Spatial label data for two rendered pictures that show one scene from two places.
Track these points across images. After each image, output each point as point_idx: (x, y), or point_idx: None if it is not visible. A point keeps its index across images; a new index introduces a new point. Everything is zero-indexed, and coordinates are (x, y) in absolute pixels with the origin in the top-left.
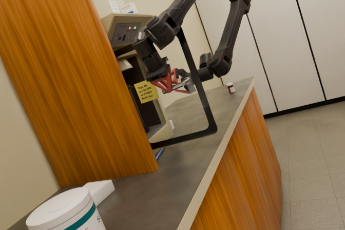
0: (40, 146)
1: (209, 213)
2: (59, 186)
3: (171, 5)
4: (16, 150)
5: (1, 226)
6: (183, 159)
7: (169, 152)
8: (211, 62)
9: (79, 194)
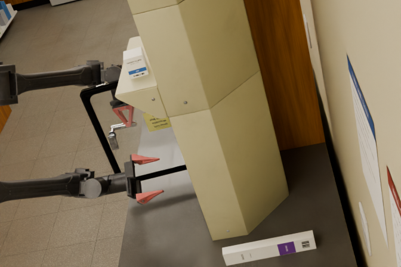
0: (325, 91)
1: None
2: (333, 139)
3: (71, 68)
4: (319, 67)
5: (321, 93)
6: (164, 177)
7: (191, 191)
8: (85, 168)
9: None
